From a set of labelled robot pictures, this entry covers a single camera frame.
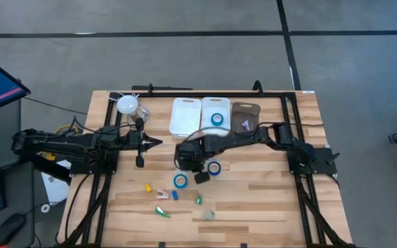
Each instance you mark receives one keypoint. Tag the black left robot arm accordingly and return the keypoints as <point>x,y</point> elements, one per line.
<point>64,143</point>

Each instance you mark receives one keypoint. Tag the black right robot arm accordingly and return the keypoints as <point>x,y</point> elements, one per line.
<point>240,139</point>

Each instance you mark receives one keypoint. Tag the black computer mouse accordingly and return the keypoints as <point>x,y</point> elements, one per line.
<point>9,229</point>

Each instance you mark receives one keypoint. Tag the white mushroom table lamp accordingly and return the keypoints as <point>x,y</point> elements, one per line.
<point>127,104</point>

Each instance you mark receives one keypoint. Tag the blue tape roll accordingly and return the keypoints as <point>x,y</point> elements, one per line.
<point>175,181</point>
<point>219,168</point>
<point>212,119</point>

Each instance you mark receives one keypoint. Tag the yellow mini stapler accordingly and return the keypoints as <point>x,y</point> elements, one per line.
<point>148,188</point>

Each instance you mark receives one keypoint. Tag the pale green staple remover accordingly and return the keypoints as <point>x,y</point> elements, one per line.
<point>208,215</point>

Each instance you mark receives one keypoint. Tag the pink staple remover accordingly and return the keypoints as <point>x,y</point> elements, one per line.
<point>164,195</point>

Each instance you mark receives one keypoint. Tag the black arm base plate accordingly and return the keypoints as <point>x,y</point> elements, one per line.
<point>326,162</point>
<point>81,168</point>

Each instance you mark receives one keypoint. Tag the white plastic bin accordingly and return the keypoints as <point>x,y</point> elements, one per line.
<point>184,117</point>
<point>207,110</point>

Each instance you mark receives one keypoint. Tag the blue mini stapler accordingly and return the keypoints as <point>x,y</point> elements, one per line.
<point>174,195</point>

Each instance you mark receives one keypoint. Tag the grey translucent plastic bin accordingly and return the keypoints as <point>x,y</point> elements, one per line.
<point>250,112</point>

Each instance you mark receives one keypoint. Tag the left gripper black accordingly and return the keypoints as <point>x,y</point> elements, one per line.
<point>133,141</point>

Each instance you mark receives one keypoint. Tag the green mini stapler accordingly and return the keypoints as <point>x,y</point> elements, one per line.
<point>198,199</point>

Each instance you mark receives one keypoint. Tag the white tape roll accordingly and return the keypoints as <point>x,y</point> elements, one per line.
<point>42,208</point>

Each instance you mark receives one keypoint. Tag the white staple remover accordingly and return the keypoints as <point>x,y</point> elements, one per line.
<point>245,125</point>

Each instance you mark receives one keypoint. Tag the black flat bar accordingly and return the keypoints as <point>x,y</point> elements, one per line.
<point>171,88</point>

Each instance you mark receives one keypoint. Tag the white paper sheet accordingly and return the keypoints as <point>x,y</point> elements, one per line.
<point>55,189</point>

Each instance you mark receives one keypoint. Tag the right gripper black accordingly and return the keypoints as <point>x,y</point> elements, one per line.
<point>190,155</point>

